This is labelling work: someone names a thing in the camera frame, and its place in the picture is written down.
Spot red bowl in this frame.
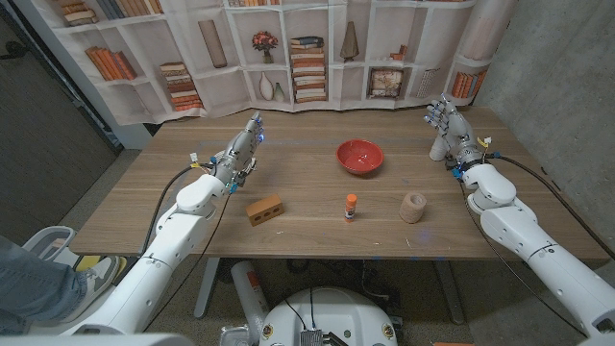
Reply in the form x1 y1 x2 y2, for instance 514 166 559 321
335 138 385 176

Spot grey table leg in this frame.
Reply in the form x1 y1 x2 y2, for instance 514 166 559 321
193 257 221 319
431 259 466 326

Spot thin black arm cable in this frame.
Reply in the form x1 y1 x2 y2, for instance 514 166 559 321
143 191 233 333
458 182 588 337

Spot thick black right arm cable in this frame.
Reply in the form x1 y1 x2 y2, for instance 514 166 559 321
484 152 615 260

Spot tan twine roll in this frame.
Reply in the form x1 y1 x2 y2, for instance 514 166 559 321
399 191 428 225

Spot white grey sneaker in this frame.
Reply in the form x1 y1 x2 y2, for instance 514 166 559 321
60 255 121 323

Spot white plastic bin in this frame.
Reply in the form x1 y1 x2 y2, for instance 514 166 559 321
21 225 78 263

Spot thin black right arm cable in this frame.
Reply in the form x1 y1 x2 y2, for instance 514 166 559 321
458 182 588 337

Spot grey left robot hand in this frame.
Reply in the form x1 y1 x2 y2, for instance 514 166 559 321
209 111 266 188

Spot black door handle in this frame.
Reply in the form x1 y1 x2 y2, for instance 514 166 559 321
0 40 28 62

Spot wooden brick block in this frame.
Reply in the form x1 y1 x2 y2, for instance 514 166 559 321
245 193 285 228

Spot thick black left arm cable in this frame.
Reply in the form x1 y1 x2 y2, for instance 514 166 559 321
141 162 215 256

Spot white string spool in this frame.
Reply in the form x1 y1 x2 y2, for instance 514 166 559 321
429 136 451 162

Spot orange capped glue stick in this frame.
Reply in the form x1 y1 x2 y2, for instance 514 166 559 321
343 193 358 224

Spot printed bookshelf backdrop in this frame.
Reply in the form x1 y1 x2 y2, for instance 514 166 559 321
13 0 520 127

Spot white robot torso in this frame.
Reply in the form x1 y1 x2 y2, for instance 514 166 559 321
258 286 399 346

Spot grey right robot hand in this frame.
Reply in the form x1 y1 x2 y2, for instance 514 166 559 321
423 93 486 169

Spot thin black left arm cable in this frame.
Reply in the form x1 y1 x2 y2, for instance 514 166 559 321
143 191 233 333

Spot person's leg in jeans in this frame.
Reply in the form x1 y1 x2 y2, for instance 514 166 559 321
0 235 90 335

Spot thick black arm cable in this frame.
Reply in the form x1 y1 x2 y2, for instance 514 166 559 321
484 152 615 260
141 162 215 256

